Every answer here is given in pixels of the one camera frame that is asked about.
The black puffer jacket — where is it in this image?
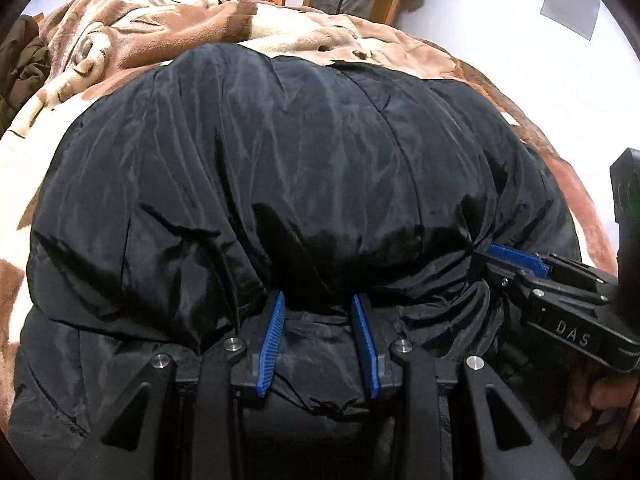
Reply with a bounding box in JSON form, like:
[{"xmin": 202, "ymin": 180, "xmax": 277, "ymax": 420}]
[{"xmin": 9, "ymin": 44, "xmax": 580, "ymax": 479}]

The person's right hand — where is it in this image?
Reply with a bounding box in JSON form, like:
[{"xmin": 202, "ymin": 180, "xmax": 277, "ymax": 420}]
[{"xmin": 563, "ymin": 363, "xmax": 639, "ymax": 450}]

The brown and cream plush blanket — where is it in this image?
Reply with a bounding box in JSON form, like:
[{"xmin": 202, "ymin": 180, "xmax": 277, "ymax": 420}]
[{"xmin": 1, "ymin": 0, "xmax": 618, "ymax": 414}]

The dark brown puffer jacket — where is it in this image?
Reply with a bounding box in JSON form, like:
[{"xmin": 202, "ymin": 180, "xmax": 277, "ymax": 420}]
[{"xmin": 0, "ymin": 15, "xmax": 51, "ymax": 133}]

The grey square wall patch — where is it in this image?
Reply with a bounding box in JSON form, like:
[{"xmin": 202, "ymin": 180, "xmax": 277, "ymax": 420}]
[{"xmin": 540, "ymin": 0, "xmax": 600, "ymax": 41}]

